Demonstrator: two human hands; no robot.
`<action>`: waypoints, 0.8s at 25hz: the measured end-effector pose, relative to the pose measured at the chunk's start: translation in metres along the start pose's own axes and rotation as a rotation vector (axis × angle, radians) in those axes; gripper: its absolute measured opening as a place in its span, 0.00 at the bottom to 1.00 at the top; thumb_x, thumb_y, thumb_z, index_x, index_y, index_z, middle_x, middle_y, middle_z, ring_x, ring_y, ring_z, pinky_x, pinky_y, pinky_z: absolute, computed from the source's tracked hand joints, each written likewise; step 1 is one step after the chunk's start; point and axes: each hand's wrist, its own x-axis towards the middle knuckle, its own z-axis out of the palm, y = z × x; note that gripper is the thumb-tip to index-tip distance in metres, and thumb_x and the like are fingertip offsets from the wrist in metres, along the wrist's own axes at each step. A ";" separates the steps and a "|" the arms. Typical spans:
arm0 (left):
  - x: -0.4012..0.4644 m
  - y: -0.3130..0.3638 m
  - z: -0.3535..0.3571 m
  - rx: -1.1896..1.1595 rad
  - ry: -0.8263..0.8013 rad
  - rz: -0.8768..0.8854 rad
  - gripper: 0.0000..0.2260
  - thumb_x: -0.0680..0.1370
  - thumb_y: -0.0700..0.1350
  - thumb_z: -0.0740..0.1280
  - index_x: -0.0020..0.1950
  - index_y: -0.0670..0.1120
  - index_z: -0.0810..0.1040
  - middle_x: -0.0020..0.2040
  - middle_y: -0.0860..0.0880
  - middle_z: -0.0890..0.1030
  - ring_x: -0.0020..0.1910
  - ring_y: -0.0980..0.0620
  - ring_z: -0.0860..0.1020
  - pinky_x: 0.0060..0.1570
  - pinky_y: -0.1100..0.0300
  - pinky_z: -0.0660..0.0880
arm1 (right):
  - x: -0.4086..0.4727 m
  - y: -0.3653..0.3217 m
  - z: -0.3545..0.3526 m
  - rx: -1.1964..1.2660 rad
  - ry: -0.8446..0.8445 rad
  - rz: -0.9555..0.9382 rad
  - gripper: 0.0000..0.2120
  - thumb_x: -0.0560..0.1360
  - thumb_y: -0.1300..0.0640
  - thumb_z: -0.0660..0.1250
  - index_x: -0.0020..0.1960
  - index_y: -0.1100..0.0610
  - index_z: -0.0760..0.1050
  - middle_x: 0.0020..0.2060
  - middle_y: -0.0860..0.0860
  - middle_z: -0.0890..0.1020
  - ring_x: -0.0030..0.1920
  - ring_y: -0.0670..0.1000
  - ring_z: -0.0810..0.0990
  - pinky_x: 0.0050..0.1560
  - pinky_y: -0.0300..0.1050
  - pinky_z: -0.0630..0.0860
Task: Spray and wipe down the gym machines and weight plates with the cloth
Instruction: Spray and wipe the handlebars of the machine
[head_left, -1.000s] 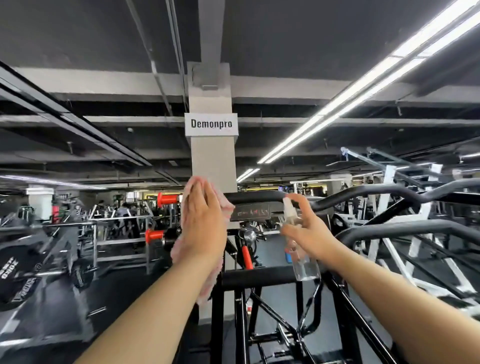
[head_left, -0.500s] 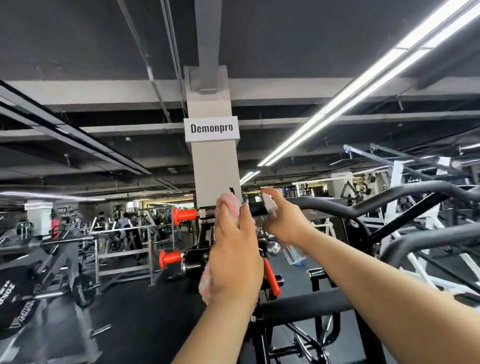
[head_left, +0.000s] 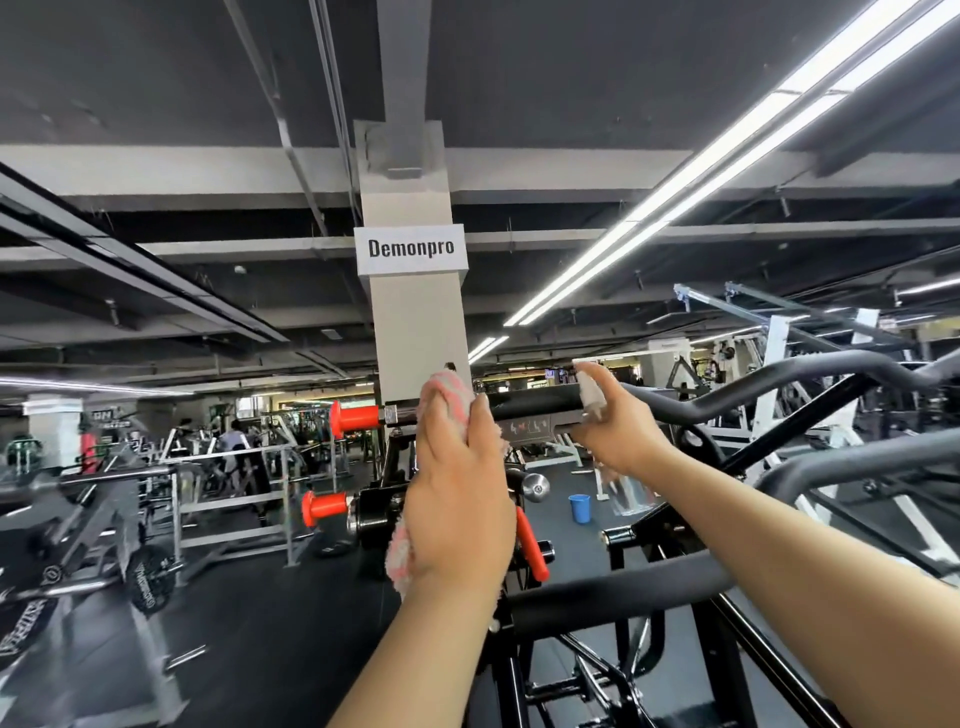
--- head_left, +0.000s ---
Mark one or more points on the clear spray bottle white nozzle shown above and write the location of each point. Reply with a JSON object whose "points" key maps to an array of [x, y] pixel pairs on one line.
{"points": [[590, 394]]}

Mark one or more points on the chrome round knob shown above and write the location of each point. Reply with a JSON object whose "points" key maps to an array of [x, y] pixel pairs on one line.
{"points": [[536, 487]]}

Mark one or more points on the black ceiling track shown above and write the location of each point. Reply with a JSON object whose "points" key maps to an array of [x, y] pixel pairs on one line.
{"points": [[150, 266]]}

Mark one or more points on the white sign black lettering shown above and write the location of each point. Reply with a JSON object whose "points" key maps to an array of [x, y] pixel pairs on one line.
{"points": [[411, 250]]}

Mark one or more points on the short ceiling light strip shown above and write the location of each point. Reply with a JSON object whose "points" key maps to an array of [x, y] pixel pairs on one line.
{"points": [[487, 348]]}

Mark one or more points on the person's left forearm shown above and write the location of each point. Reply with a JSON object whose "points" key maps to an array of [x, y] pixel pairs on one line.
{"points": [[420, 660]]}

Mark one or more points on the person's left hand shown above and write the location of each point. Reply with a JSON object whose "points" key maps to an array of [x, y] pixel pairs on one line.
{"points": [[454, 510]]}

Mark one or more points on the person's right hand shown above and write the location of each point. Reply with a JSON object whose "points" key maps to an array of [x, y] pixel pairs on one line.
{"points": [[626, 442]]}

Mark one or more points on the blue bucket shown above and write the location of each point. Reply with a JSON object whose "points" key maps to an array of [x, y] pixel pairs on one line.
{"points": [[580, 509]]}

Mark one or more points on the white square pillar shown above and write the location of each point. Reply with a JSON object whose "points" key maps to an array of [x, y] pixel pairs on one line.
{"points": [[416, 330]]}

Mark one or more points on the white metal rail frame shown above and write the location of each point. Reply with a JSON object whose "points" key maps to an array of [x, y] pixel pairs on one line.
{"points": [[232, 501]]}

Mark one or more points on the black weight plate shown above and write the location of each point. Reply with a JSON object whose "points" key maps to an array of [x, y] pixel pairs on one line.
{"points": [[152, 579]]}

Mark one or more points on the person's left thumb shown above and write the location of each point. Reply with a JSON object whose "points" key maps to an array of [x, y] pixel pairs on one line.
{"points": [[491, 431]]}

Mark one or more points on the red lever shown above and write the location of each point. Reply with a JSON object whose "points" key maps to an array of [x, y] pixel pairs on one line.
{"points": [[531, 547]]}

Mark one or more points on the white frame gym rack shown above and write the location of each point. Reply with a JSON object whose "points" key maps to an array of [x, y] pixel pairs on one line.
{"points": [[772, 390]]}

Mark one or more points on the long double ceiling light strip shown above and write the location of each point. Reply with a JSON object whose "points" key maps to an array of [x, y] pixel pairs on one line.
{"points": [[675, 195]]}

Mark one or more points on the person's right forearm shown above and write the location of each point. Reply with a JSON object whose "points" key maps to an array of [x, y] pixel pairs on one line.
{"points": [[810, 592]]}

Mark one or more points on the grey plate loaded gym machine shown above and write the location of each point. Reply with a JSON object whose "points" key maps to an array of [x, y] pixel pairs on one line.
{"points": [[67, 525]]}

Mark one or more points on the pink white cleaning cloth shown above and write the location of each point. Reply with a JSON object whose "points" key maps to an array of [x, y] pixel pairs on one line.
{"points": [[454, 386]]}

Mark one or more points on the person's right fingers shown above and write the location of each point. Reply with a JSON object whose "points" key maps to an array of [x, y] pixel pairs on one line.
{"points": [[604, 375]]}

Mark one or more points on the black gym machine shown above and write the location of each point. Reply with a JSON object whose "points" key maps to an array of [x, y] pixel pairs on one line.
{"points": [[637, 592]]}

